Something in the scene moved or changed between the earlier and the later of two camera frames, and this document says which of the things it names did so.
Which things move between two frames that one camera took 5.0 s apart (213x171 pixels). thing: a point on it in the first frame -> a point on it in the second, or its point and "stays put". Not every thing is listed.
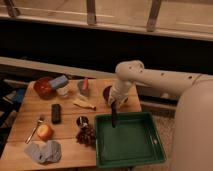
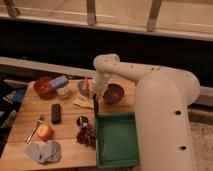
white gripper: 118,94 -> 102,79
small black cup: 82,121 stays put
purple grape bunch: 86,136 stays put
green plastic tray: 135,140 stays put
